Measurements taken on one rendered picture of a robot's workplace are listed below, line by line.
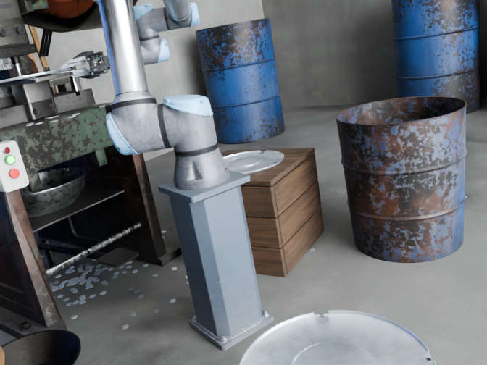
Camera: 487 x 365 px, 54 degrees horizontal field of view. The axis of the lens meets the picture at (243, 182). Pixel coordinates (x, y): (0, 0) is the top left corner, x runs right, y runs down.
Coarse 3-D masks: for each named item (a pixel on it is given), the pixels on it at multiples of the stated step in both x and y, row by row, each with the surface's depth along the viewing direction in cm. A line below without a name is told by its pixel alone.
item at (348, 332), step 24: (336, 312) 84; (360, 312) 82; (264, 336) 81; (288, 336) 80; (312, 336) 79; (336, 336) 78; (360, 336) 77; (384, 336) 76; (408, 336) 75; (264, 360) 75; (288, 360) 74; (312, 360) 72; (336, 360) 72; (360, 360) 71; (384, 360) 71; (408, 360) 70; (432, 360) 69
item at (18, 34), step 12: (0, 0) 154; (12, 0) 157; (0, 12) 154; (12, 12) 157; (0, 24) 151; (12, 24) 154; (24, 24) 161; (0, 36) 151; (12, 36) 155; (24, 36) 158
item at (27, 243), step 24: (0, 192) 137; (0, 216) 144; (24, 216) 142; (0, 240) 153; (24, 240) 143; (0, 264) 160; (24, 264) 144; (0, 288) 165; (24, 288) 152; (48, 288) 150; (0, 312) 165; (24, 312) 158; (48, 312) 150
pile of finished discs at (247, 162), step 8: (248, 152) 190; (256, 152) 188; (264, 152) 186; (272, 152) 184; (280, 152) 179; (232, 160) 182; (240, 160) 178; (248, 160) 176; (256, 160) 174; (264, 160) 175; (272, 160) 173; (280, 160) 171; (232, 168) 172; (240, 168) 170; (248, 168) 168; (256, 168) 167; (264, 168) 163
